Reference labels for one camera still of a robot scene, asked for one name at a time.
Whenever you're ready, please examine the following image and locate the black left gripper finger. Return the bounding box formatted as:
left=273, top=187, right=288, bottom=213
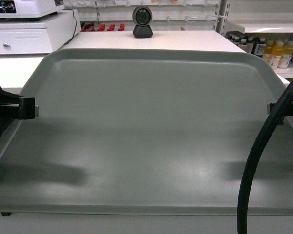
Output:
left=18, top=97, right=40, bottom=120

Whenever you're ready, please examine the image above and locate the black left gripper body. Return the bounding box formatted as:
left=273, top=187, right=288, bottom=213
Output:
left=0, top=86, right=20, bottom=138

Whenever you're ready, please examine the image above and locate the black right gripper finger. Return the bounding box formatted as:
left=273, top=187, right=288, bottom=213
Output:
left=267, top=100, right=293, bottom=125

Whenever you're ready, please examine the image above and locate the grey silver serving tray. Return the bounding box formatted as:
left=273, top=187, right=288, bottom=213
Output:
left=0, top=49, right=285, bottom=215

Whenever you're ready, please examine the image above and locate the orange juice bottle front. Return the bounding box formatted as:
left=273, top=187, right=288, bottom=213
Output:
left=268, top=40, right=284, bottom=69

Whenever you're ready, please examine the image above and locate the orange juice bottle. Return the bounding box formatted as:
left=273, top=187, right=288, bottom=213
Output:
left=277, top=41, right=293, bottom=68
left=268, top=40, right=284, bottom=69

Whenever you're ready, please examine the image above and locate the dark tea bottle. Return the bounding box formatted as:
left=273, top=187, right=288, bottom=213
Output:
left=252, top=37, right=266, bottom=57

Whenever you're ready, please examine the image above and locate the white cash drawer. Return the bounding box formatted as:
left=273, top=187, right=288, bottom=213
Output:
left=0, top=0, right=81, bottom=55

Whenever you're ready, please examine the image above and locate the slotted shelf upright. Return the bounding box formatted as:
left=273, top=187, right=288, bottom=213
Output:
left=215, top=0, right=231, bottom=36

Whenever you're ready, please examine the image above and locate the black barcode scanner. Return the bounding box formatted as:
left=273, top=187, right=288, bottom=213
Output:
left=132, top=6, right=153, bottom=39

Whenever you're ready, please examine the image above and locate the black thick cable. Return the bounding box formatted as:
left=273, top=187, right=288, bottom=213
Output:
left=237, top=73, right=293, bottom=234

